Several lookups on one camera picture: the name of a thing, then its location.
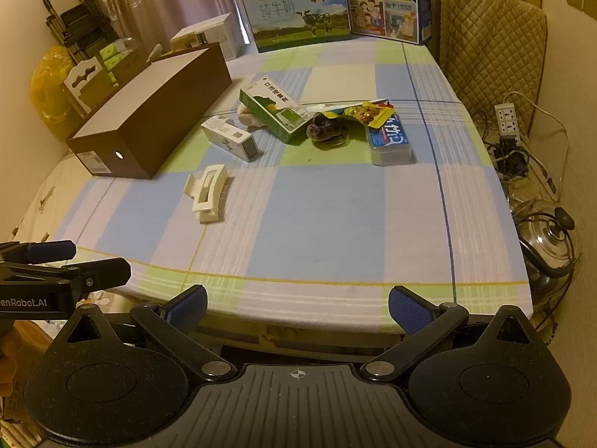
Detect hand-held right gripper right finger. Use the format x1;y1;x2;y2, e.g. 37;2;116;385
360;284;553;383

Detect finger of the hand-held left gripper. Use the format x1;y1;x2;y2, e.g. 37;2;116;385
0;258;132;291
0;240;78;264

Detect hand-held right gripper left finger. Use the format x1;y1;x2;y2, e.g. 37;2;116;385
49;284;235;383

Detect small white medicine box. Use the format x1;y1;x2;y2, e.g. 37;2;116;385
200;116;260;163

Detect large white box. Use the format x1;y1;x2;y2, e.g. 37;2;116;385
65;42;233;180

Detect green white medicine box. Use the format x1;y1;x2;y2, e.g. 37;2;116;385
239;76;314;145

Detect checked tablecloth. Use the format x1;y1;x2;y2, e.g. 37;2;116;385
47;40;535;337

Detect steel pot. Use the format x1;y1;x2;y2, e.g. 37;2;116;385
510;198;584;290

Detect yellow plastic bag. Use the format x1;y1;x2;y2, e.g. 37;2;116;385
30;46;78;141

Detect white chair back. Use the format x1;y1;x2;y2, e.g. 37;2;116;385
63;56;110;117

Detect beige fuzzy object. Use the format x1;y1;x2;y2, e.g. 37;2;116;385
235;103;268;130

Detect dark purple packaged item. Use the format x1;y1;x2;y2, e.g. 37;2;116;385
305;114;351;150

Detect yellow snack packet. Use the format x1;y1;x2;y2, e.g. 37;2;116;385
343;100;397;129

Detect brown cardboard carton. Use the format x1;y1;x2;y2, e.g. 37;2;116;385
100;40;162;87

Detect pile of green tissue packs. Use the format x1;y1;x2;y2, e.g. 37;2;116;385
100;40;136;85

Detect white power strip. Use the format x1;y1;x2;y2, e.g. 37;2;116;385
494;102;521;137

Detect white tube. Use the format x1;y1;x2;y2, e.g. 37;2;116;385
298;98;393;115

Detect black folding chairs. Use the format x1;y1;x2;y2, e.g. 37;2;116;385
43;0;119;63

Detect white cardboard box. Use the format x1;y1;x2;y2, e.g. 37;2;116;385
169;13;243;61

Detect beige quilted chair cover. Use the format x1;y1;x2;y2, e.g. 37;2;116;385
431;0;548;122

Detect blue milk carton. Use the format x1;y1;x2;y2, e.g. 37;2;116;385
340;0;432;46

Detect green milk carton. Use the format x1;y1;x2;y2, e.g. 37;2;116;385
241;0;351;53

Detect tangle of cables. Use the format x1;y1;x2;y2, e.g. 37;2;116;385
476;92;569;197

